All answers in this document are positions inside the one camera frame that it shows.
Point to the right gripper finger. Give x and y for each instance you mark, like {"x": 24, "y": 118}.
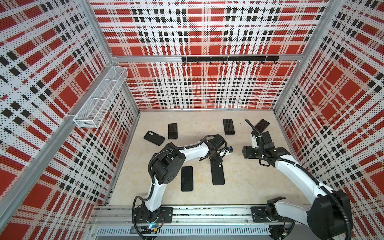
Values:
{"x": 248, "y": 149}
{"x": 249, "y": 156}

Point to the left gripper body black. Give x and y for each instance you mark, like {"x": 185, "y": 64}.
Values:
{"x": 214, "y": 159}

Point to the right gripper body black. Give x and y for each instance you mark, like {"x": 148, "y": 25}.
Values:
{"x": 260, "y": 152}

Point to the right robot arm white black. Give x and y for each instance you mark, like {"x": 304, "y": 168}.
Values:
{"x": 328, "y": 213}

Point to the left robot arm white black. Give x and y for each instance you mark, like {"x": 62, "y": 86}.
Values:
{"x": 165, "y": 165}

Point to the black phone far right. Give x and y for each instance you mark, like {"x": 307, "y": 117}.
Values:
{"x": 262, "y": 125}

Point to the black phone front centre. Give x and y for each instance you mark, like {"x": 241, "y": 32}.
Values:
{"x": 187, "y": 181}

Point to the black phone far left upright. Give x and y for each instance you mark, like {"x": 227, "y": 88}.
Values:
{"x": 172, "y": 131}

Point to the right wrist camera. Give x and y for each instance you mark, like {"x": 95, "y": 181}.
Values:
{"x": 254, "y": 140}

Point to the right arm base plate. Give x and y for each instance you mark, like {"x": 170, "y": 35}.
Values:
{"x": 263, "y": 214}

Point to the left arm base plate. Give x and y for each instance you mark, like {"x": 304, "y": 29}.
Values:
{"x": 153, "y": 215}

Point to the black hook rail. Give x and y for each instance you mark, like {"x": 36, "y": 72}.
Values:
{"x": 225, "y": 59}

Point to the aluminium front rail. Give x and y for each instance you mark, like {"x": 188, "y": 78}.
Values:
{"x": 182, "y": 215}

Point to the wire mesh wall basket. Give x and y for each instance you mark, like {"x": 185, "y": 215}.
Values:
{"x": 96, "y": 107}

